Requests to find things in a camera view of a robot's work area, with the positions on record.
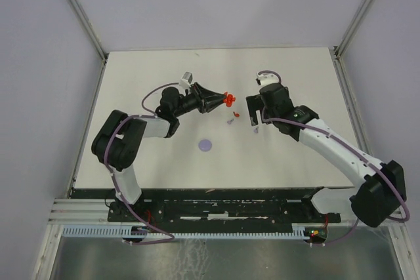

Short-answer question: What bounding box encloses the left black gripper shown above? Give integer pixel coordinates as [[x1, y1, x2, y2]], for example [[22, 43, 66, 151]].
[[174, 82, 227, 117]]

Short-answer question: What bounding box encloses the orange round charging case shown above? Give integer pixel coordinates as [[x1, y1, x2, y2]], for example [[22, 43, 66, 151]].
[[223, 92, 236, 108]]

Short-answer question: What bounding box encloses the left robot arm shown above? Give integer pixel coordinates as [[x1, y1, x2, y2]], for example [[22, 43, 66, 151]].
[[91, 83, 236, 221]]

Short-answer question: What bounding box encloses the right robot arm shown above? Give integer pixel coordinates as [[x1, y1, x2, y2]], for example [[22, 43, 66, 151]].
[[246, 79, 410, 228]]

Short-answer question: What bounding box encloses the purple round charging case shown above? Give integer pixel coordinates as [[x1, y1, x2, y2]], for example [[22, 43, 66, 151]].
[[198, 139, 213, 152]]

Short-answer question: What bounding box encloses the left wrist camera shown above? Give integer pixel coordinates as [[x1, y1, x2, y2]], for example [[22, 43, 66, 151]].
[[178, 71, 193, 89]]

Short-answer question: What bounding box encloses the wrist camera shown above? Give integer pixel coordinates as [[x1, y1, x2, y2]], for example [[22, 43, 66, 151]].
[[256, 71, 281, 87], [178, 71, 193, 89]]

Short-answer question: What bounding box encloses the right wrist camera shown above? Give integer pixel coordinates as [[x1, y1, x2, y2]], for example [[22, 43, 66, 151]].
[[256, 71, 281, 87]]

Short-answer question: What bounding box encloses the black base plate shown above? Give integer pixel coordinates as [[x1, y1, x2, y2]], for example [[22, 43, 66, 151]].
[[108, 188, 341, 230]]

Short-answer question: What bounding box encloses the white slotted cable duct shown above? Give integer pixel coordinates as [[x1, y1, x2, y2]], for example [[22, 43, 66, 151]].
[[61, 224, 311, 237]]

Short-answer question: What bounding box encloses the right aluminium frame post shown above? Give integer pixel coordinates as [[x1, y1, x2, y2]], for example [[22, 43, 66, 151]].
[[334, 0, 375, 60]]

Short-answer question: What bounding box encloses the aluminium frame post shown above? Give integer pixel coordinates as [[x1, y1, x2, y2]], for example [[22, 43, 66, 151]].
[[67, 0, 108, 60], [334, 0, 375, 60]]

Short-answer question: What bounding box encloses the left aluminium frame post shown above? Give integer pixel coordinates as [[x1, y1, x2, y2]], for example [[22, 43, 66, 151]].
[[67, 0, 108, 60]]

